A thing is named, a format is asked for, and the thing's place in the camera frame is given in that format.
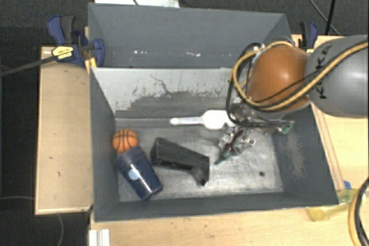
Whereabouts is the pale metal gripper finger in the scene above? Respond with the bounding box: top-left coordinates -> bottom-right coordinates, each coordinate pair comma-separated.
231,134 -> 257,156
214,126 -> 236,165

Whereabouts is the white brush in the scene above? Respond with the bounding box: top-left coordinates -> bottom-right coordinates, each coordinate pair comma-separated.
169,109 -> 236,131

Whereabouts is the black stapler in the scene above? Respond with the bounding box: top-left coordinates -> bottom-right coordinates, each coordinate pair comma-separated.
149,137 -> 210,187

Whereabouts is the dark blue cup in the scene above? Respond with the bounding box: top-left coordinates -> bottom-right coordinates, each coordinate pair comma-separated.
112,146 -> 164,202

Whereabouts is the orange toy basketball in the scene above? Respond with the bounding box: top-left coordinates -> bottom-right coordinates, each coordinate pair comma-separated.
112,128 -> 140,154

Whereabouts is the grey metal bin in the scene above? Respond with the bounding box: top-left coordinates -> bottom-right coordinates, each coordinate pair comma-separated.
87,2 -> 340,223

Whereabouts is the pale wood board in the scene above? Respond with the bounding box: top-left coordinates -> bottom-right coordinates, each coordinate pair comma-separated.
35,46 -> 95,215

